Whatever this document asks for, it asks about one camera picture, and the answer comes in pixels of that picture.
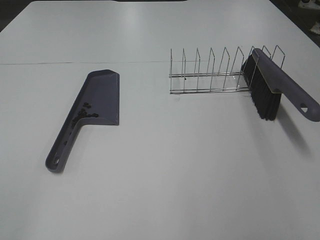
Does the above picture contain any purple brush with black bristles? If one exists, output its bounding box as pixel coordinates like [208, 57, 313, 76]
[241, 48, 320, 122]

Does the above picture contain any purple plastic dustpan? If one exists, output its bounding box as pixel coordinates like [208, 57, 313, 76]
[45, 69, 120, 173]

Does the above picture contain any chrome wire dish rack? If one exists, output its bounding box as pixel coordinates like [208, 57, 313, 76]
[169, 44, 286, 95]

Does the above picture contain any pile of coffee beans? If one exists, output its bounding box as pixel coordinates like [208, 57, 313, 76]
[60, 101, 101, 146]

